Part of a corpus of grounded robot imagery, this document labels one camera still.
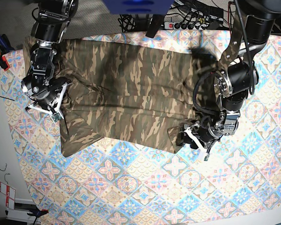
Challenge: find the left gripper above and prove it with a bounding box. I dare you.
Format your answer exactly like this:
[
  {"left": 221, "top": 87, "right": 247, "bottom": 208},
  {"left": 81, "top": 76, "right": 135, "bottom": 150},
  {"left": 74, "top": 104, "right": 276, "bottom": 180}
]
[{"left": 176, "top": 121, "right": 222, "bottom": 161}]

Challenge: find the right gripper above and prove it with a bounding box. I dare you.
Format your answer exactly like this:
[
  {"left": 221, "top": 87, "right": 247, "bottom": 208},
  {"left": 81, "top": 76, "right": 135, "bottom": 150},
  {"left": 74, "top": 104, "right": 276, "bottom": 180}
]
[{"left": 22, "top": 77, "right": 71, "bottom": 122}]

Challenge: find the camouflage T-shirt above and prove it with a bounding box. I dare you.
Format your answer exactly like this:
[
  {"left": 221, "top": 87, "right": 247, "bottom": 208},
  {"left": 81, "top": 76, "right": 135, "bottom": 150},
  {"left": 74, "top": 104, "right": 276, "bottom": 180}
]
[{"left": 23, "top": 36, "right": 222, "bottom": 158}]

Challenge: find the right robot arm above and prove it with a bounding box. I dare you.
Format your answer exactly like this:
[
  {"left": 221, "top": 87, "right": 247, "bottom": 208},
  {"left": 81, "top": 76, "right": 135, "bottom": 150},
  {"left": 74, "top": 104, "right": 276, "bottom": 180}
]
[{"left": 21, "top": 0, "right": 79, "bottom": 123}]

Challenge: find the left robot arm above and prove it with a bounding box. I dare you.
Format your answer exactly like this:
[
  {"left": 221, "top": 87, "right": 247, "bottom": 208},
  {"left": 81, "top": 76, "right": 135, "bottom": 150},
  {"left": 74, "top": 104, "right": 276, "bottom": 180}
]
[{"left": 176, "top": 0, "right": 281, "bottom": 160}]

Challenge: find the red black clamp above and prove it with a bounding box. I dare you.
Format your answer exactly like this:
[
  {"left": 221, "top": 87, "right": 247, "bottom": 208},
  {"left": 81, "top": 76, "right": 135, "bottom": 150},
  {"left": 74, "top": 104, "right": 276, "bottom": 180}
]
[{"left": 0, "top": 34, "right": 15, "bottom": 71}]

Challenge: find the patterned tile tablecloth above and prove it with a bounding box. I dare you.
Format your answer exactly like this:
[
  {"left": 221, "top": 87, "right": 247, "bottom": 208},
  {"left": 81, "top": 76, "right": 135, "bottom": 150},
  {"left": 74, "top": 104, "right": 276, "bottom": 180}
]
[{"left": 0, "top": 36, "right": 281, "bottom": 225}]

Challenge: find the red white label card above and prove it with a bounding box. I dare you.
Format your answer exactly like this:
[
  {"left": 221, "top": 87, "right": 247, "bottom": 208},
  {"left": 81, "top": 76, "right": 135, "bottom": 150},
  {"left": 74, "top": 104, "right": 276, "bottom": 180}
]
[{"left": 0, "top": 181, "right": 15, "bottom": 210}]

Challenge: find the white power strip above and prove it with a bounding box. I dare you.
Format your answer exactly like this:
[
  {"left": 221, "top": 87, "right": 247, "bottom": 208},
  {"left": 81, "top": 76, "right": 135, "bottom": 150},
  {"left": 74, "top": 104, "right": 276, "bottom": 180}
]
[{"left": 163, "top": 22, "right": 221, "bottom": 30}]

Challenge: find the blue orange clamp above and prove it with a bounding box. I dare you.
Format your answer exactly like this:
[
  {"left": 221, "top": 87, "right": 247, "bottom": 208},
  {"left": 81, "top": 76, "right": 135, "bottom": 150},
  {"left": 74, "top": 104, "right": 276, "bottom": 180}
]
[{"left": 27, "top": 209, "right": 49, "bottom": 218}]

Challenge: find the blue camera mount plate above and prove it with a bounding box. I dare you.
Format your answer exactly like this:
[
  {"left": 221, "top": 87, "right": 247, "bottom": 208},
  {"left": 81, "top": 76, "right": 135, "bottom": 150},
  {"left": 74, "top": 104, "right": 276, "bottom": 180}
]
[{"left": 103, "top": 0, "right": 174, "bottom": 15}]

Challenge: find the black support post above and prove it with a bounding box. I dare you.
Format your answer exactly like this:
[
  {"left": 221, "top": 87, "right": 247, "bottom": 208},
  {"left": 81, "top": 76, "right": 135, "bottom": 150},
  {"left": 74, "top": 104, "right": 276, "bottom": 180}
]
[{"left": 145, "top": 14, "right": 165, "bottom": 38}]

